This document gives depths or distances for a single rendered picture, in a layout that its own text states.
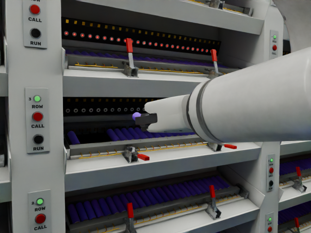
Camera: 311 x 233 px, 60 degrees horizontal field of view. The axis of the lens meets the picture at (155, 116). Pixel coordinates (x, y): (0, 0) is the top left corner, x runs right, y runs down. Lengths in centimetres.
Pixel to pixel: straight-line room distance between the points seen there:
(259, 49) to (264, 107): 68
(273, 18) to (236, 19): 16
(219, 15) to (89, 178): 54
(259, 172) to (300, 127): 69
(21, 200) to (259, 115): 46
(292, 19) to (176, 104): 17
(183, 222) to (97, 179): 30
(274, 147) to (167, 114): 65
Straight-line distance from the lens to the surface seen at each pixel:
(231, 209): 91
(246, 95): 27
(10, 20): 57
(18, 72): 56
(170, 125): 37
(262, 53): 92
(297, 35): 38
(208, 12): 78
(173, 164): 70
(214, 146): 79
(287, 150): 106
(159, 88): 66
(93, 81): 59
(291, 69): 25
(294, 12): 36
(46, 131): 56
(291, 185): 118
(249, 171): 97
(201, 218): 83
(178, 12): 73
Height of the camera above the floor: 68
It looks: 3 degrees down
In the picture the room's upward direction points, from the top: straight up
